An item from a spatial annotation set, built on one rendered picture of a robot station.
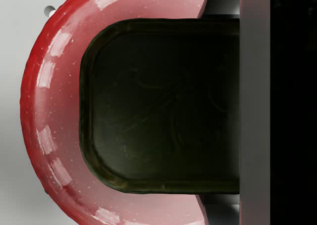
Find red plate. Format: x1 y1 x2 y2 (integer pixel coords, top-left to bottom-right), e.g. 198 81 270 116
19 0 211 225

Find flat-sided can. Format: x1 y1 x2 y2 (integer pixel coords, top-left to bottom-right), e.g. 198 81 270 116
79 17 240 195

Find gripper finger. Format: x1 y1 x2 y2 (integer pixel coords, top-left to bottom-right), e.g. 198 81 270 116
198 193 240 225
197 0 240 19

